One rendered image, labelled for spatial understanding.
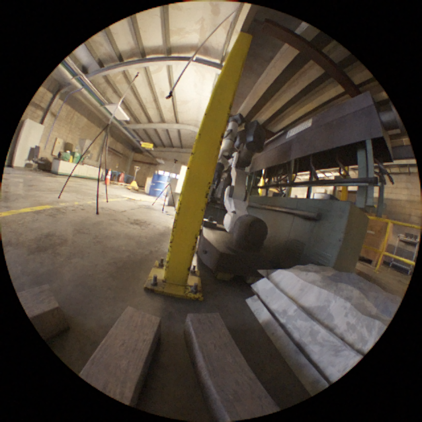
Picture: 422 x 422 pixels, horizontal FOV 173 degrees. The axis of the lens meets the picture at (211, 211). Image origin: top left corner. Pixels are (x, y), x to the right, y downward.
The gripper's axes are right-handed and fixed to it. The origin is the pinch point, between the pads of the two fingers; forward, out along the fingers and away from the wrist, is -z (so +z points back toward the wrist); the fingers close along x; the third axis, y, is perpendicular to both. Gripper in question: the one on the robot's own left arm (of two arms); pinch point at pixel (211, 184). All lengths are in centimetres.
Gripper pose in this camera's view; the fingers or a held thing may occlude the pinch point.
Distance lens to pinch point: 109.3
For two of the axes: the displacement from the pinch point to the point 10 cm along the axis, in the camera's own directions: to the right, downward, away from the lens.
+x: -6.4, -1.5, 7.6
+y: -6.9, -3.3, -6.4
